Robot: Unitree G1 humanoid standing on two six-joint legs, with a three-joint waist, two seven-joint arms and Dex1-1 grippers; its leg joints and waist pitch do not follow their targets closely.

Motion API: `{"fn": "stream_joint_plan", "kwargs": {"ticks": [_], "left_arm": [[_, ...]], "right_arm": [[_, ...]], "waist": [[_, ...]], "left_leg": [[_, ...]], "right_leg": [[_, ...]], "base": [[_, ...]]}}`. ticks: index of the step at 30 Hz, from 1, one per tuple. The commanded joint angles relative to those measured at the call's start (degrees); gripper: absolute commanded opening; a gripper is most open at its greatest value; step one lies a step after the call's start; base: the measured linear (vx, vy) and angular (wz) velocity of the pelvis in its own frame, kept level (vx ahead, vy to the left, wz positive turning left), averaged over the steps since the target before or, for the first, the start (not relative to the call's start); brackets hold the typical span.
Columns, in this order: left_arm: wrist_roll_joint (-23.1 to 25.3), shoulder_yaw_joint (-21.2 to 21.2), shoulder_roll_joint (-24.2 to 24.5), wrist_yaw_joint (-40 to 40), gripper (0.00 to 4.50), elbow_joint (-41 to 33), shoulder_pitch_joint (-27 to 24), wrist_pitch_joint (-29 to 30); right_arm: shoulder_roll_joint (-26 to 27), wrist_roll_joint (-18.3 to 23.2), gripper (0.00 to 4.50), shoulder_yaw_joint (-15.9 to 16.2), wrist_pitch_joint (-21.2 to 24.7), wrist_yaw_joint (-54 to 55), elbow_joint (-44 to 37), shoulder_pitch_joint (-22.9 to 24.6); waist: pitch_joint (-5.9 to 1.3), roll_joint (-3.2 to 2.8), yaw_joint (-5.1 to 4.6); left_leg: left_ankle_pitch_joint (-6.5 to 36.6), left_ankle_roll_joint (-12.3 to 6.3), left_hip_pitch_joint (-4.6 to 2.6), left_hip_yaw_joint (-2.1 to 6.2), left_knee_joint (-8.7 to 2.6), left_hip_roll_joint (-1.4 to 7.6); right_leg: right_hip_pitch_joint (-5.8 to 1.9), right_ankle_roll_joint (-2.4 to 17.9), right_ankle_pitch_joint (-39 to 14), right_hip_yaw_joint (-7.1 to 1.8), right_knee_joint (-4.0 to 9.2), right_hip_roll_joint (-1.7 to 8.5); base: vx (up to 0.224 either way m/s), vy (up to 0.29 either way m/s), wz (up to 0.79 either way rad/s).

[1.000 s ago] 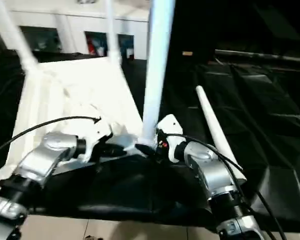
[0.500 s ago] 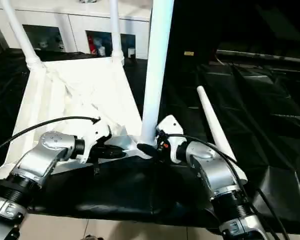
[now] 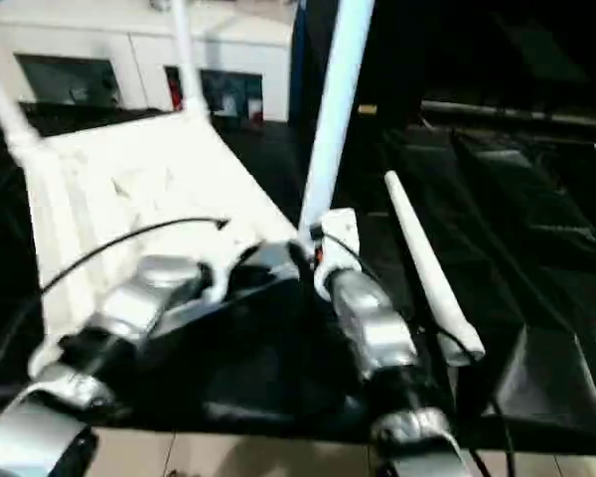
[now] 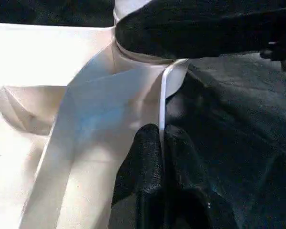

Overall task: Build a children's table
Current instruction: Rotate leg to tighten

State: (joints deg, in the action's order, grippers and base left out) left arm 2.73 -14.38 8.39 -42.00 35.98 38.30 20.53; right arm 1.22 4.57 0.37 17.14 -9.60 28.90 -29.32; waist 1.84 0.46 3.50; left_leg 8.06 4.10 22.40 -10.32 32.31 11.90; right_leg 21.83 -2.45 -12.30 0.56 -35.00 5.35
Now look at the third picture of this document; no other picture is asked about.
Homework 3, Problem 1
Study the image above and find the black backdrop cloth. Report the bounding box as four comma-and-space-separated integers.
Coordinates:
290, 0, 596, 116

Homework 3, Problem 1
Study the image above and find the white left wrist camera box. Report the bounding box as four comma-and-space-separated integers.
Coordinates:
197, 233, 260, 303

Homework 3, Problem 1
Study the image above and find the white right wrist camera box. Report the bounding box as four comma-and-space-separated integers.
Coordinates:
311, 208, 363, 300

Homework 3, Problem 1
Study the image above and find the black glossy mat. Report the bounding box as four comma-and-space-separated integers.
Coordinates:
0, 98, 596, 458

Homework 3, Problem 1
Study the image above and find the white plastic table top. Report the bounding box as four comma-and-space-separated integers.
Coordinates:
7, 111, 310, 380

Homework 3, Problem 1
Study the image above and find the red packet in cabinet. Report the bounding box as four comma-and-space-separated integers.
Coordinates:
167, 69, 184, 111

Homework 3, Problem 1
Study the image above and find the white cabinet with glass doors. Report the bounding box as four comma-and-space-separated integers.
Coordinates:
0, 0, 295, 124

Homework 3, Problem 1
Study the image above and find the black long pole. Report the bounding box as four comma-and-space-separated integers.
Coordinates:
420, 99, 596, 126

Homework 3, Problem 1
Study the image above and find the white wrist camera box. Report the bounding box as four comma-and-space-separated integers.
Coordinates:
311, 208, 363, 300
197, 233, 260, 303

